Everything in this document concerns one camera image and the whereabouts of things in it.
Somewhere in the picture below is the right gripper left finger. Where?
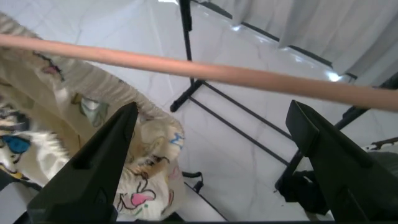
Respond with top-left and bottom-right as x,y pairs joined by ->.
27,101 -> 139,223

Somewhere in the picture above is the cream printed garment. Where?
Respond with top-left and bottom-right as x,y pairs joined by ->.
0,12 -> 187,220

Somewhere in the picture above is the pink clothes hanger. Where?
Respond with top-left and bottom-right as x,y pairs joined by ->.
0,33 -> 398,112

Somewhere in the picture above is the white curtain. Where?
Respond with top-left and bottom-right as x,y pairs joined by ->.
198,0 -> 398,82

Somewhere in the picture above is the black clothes rack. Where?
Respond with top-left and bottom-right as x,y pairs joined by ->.
169,0 -> 398,191

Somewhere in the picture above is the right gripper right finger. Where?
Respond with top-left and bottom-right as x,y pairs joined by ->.
285,99 -> 398,224

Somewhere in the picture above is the black cable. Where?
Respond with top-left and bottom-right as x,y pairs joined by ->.
182,170 -> 205,194

